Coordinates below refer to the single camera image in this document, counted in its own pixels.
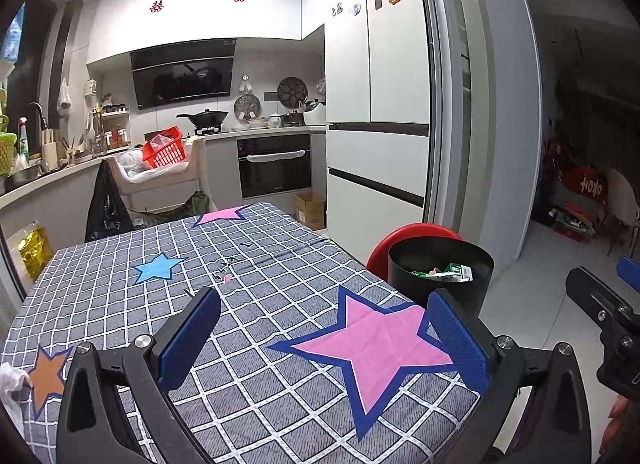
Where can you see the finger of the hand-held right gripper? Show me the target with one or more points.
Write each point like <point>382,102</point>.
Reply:
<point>629,271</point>
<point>595,299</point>

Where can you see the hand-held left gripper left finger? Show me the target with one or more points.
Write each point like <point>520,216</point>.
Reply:
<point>190,334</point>

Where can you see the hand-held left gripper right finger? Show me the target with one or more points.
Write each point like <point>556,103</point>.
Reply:
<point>457,339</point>

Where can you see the green carton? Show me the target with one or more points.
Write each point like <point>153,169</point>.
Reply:
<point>457,271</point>

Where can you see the black trash bin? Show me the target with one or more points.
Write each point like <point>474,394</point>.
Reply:
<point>410,289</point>

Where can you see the white tissue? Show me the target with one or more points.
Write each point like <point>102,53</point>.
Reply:
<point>12,379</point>

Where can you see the person's right hand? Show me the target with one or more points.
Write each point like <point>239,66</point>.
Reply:
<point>616,411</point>

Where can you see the red bag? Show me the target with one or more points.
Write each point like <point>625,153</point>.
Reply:
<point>585,184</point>

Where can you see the grey checked star tablecloth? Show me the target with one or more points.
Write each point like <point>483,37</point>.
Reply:
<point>280,264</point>

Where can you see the red stool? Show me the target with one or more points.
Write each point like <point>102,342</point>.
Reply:
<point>400,234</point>

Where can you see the dark green bag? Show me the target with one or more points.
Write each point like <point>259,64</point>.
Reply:
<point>197,204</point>

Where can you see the black plastic bag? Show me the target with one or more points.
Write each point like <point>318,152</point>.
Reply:
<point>105,209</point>

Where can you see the white high chair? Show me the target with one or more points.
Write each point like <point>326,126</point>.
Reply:
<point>150,184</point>

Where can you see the cardboard box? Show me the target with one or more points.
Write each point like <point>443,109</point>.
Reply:
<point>310,211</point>

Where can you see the grey kitchen counter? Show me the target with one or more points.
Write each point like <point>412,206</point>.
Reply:
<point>220,164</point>

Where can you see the gold foil bag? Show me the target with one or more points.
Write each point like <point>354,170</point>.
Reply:
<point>36,254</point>

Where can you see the red plastic basket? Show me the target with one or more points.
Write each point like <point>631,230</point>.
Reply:
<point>165,152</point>

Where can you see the black built-in oven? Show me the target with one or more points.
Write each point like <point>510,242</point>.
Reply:
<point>272,169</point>

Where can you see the grey sliding door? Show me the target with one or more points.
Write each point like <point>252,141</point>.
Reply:
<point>495,119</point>

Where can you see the gas stove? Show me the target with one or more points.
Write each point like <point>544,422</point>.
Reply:
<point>207,131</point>

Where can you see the black wok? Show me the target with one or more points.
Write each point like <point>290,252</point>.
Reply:
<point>205,118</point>

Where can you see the spice rack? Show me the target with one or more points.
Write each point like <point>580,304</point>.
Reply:
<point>116,129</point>

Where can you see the white bowls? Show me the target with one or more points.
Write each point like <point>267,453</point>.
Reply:
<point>257,123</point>

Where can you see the knife block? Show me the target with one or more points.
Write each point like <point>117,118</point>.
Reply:
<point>50,149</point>

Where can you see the silver round steamer rack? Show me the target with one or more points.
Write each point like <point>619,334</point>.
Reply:
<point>247,108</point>

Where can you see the black pot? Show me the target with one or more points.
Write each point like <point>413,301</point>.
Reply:
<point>292,119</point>

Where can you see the white rice cooker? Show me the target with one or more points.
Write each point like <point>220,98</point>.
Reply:
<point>315,115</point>

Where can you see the spray bottle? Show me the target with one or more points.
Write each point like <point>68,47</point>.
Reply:
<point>23,144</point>

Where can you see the black range hood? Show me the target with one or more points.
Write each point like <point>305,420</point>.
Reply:
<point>182,77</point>

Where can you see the green plastic basket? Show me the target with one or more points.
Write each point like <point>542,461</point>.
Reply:
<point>5,154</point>

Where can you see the black round steamer rack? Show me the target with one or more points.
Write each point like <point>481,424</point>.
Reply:
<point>292,92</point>

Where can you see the kitchen faucet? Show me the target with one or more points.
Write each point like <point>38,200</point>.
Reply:
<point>41,117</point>

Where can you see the white hanging plastic bag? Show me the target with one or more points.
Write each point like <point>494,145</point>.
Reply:
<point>64,99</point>

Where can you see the white refrigerator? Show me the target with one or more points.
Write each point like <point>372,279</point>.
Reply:
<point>380,69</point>

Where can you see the white wall cabinets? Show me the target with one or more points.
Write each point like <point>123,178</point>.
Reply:
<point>200,14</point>

